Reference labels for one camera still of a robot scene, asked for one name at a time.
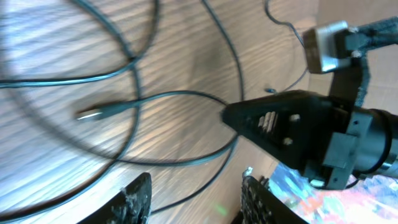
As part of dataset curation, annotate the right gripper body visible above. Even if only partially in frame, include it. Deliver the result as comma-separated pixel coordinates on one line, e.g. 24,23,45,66
300,103,373,190

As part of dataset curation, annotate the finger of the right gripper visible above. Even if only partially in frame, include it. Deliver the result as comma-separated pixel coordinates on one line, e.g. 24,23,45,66
221,90,348,170

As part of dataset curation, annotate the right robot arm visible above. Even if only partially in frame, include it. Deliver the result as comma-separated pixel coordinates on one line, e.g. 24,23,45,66
221,90,397,190

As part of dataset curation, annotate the black USB cable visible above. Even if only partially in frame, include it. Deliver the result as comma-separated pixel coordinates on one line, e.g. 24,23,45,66
263,0,309,95
0,0,246,224

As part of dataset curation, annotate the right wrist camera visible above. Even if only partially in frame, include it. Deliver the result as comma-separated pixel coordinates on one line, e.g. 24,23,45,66
302,21,364,74

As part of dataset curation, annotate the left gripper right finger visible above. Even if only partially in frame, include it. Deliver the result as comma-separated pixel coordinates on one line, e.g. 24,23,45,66
231,175,308,224

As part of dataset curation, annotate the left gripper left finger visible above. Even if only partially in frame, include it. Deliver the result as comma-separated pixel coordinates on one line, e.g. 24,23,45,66
78,172,152,224

